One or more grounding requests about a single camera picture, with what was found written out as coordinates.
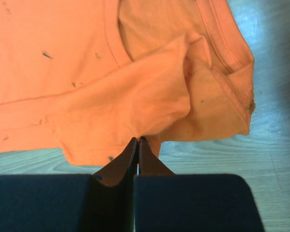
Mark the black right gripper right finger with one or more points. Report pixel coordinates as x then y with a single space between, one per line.
168 202

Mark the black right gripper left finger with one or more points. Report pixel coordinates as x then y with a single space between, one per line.
99 202

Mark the orange t-shirt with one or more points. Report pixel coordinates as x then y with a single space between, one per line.
88 75

